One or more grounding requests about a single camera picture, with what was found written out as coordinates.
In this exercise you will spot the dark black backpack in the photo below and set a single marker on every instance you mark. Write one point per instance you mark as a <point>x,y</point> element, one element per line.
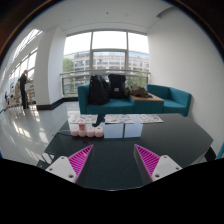
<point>117,85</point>

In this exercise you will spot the left printed magazine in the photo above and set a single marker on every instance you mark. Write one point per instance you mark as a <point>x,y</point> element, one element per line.
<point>87,119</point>

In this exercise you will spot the printed magazine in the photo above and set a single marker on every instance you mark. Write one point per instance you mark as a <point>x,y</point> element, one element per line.
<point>87,119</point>
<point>118,119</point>
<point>149,118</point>

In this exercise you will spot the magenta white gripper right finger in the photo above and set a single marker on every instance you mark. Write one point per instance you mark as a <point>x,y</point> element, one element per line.
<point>153,167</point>

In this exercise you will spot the person in dark clothes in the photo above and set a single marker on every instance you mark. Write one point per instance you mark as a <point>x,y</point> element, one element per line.
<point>23,80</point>

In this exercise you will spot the brown jacket pile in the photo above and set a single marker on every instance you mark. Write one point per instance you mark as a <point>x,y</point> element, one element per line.
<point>136,91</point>

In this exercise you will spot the right printed magazine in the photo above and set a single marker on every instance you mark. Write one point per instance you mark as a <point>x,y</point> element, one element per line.
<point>149,118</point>

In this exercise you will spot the middle printed magazine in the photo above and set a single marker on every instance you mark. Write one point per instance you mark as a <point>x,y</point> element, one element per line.
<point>118,119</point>

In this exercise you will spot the teal sofa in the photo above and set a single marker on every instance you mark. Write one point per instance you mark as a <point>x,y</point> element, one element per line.
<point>175,101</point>

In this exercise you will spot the large black backpack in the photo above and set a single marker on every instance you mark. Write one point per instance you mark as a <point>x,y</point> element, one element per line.
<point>98,91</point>

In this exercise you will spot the dark glass coffee table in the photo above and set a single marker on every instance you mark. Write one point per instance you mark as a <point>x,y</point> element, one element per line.
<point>114,164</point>

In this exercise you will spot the large window frame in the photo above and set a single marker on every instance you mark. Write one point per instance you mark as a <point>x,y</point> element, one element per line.
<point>103,53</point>

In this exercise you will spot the wooden sofa side table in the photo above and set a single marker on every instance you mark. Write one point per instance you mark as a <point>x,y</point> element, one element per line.
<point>151,98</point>

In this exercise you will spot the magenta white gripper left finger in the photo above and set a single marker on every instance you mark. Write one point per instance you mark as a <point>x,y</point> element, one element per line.
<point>70,168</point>

